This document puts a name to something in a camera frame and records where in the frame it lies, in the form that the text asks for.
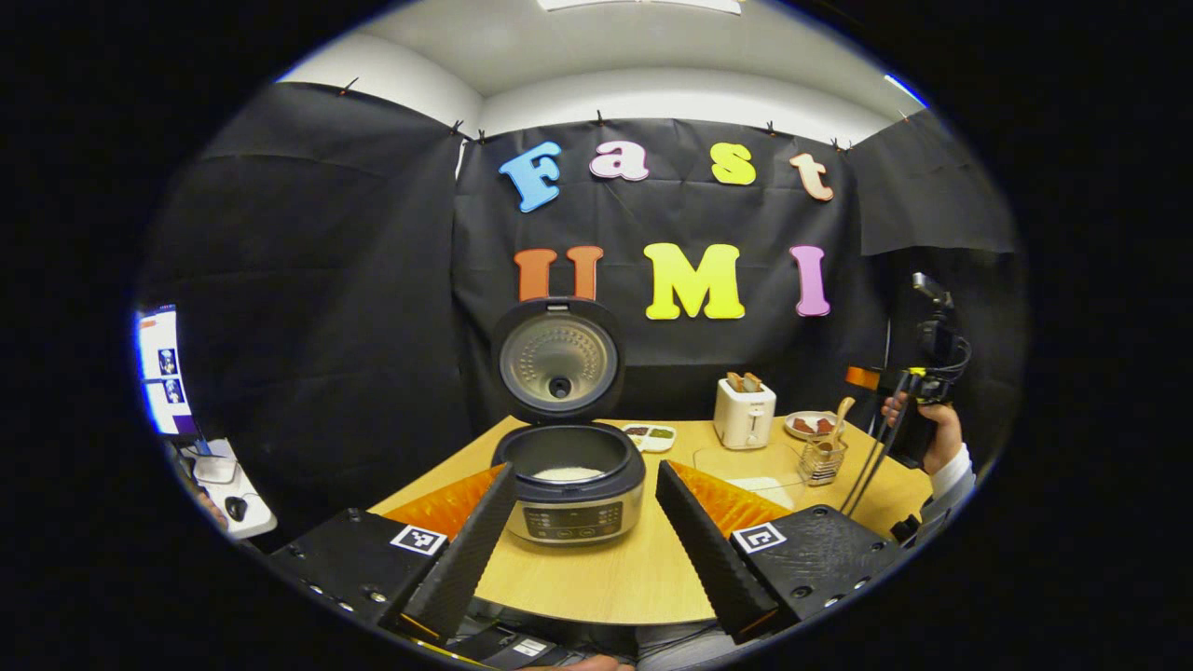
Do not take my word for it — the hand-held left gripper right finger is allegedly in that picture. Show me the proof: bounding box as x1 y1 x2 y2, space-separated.
655 459 919 646

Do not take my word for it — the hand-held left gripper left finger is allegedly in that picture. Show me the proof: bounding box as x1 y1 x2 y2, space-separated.
268 461 518 644

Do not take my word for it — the wooden spoon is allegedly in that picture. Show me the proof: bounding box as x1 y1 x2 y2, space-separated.
818 397 857 458

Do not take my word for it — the clear chopstick holder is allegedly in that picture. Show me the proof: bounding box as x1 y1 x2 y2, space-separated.
800 436 848 486

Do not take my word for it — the silver black rice cooker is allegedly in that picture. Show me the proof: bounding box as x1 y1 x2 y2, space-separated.
491 296 647 548

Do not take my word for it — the clear plastic rice container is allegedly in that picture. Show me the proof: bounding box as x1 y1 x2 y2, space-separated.
692 443 807 509

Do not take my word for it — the white round plate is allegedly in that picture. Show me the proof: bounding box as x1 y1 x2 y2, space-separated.
784 411 840 441

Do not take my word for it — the white toaster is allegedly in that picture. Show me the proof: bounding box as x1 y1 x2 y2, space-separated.
714 377 777 451

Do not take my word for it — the white divided condiment dish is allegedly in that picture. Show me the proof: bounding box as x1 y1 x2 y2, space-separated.
622 424 677 454

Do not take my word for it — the white side desk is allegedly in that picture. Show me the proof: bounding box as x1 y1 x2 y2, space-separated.
182 438 279 540

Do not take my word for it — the black backdrop cloth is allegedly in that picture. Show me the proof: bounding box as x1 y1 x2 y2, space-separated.
135 82 1026 541

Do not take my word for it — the computer monitor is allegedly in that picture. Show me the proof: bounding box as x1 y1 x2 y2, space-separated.
137 306 199 437

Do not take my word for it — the long ceiling light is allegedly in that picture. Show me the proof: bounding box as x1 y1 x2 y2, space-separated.
539 0 744 15

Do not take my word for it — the black cable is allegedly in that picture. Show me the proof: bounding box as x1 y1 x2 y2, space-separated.
839 373 910 518

